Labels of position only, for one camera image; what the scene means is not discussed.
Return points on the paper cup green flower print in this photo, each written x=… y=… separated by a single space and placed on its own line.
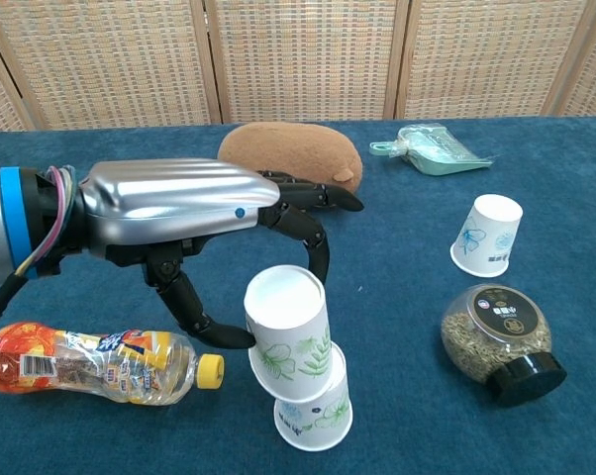
x=288 y=316

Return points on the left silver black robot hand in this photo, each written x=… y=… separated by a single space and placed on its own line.
x=179 y=198

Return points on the teal dustpan with brush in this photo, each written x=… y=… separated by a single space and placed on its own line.
x=436 y=153

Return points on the brown plush toy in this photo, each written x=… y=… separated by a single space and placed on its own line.
x=288 y=148

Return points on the blue felt table cloth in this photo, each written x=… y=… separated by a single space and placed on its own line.
x=402 y=316

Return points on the paper cup blue flower print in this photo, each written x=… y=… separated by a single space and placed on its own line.
x=488 y=232

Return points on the glass jar black lid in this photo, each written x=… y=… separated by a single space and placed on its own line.
x=496 y=336

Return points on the woven folding screen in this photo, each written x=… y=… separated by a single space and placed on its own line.
x=298 y=59

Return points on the orange drink plastic bottle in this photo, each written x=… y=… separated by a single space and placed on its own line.
x=80 y=363

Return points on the paper cup blue green print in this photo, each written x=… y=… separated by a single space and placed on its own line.
x=323 y=420

